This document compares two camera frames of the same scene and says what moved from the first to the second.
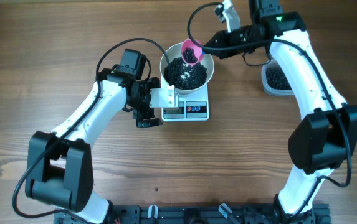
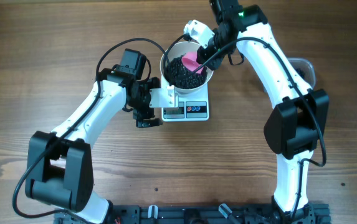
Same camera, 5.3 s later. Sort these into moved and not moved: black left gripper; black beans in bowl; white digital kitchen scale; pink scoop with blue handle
Moved: pink scoop with blue handle
Not moved: black left gripper; white digital kitchen scale; black beans in bowl
